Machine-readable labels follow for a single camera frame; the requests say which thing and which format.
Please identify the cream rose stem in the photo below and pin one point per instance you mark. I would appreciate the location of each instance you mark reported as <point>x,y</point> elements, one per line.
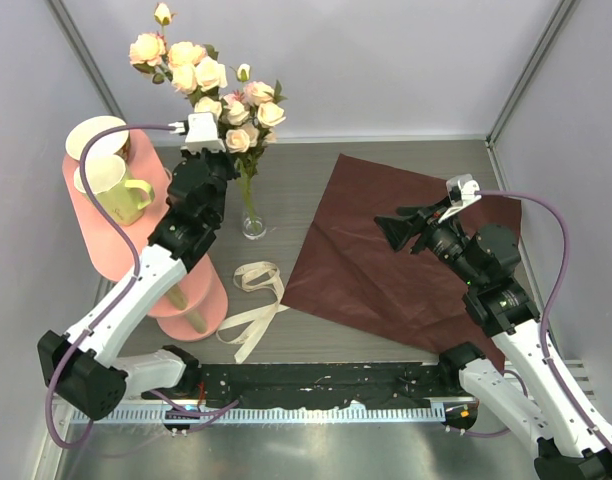
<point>201,84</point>

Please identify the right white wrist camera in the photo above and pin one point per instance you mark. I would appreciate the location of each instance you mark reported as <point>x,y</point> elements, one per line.
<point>463,192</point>

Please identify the pink tiered shelf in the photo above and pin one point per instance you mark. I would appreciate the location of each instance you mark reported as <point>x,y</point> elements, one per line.
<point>203,292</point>

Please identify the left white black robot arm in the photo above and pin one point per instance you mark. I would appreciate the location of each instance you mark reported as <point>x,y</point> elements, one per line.
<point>83,365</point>

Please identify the yellow green mug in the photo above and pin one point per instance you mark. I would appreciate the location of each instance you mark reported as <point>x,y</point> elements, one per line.
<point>122,196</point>

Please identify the dark red wrapping paper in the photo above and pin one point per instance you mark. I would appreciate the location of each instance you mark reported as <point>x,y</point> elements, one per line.
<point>347,273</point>

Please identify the clear glass vase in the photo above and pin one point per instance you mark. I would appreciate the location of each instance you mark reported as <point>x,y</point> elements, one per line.
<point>253,224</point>

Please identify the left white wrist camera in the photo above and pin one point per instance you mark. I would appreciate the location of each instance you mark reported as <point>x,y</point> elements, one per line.
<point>200,132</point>

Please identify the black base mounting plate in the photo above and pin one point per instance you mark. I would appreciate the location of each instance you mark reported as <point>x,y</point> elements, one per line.
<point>321,386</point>

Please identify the peach rose stem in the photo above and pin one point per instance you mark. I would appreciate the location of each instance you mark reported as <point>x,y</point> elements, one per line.
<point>150,54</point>

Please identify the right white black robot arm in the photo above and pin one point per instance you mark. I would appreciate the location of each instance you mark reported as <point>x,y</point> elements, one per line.
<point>563,431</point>

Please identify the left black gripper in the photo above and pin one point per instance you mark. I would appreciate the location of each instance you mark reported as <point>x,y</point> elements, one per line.
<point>223,157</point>

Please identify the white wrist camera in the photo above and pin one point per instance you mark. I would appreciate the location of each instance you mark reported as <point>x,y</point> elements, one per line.
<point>463,192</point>
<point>200,132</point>

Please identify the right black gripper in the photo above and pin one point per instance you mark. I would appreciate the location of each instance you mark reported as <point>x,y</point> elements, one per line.
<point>413,220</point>

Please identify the cream ribbon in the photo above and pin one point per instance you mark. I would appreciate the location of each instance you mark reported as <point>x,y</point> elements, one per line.
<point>249,278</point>

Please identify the white slotted cable duct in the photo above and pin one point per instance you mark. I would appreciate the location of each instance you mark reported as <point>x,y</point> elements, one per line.
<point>157,412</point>

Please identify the pink flower stem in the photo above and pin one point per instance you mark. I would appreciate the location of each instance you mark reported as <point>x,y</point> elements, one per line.
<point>243,75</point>

